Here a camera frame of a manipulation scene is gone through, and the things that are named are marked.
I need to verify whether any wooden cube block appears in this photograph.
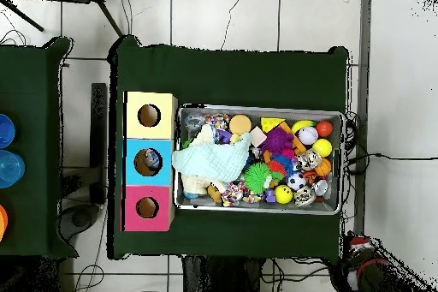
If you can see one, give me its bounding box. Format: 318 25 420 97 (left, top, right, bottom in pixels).
249 126 268 147

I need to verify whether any clear plastic wrapper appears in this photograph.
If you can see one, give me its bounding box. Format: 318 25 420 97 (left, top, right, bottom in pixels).
144 153 163 172

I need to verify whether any black floor cable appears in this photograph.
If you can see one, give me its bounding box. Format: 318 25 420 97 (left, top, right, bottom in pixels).
345 149 438 169

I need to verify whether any orange plastic cup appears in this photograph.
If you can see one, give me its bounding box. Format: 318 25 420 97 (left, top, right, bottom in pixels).
0 204 9 241

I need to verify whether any light blue plastic cup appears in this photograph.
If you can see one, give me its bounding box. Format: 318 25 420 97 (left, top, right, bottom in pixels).
0 150 27 190

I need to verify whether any crushed silver can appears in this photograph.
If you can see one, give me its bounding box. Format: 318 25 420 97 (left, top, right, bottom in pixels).
299 149 323 170

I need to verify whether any wooden three-hole sorting box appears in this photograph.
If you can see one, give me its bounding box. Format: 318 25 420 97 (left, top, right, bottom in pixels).
122 91 179 233

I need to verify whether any dark blue plastic cup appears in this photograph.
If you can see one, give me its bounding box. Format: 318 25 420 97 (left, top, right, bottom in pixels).
0 113 16 150

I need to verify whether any red ball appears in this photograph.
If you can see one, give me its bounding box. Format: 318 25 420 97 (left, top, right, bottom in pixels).
315 119 334 136

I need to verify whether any orange round disc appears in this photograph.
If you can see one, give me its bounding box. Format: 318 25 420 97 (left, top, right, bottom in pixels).
228 114 253 136

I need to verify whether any purple spiky ball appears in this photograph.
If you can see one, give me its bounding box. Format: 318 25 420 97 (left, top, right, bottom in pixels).
259 126 296 157

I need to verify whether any clear mesh bin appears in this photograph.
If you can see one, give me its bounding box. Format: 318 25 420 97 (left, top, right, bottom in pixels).
175 104 346 216

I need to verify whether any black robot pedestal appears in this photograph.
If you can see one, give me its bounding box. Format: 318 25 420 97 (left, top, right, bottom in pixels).
181 256 276 292

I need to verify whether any mint green cloth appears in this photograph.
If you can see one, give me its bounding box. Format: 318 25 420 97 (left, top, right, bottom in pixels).
170 123 253 183

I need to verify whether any dark green table cloth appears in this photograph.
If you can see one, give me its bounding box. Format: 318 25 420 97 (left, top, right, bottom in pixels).
108 34 350 262

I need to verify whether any clear wrapper with blue print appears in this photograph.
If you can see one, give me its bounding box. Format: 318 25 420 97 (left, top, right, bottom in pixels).
183 113 206 132

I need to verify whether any yellow smiley face ball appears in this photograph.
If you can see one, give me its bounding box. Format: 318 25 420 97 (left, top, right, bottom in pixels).
274 185 294 206

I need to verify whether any dark green side-table cloth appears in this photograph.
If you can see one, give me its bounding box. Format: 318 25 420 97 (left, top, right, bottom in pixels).
0 37 78 260

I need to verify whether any green spiky ball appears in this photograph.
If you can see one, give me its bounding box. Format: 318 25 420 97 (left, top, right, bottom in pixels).
244 163 274 195

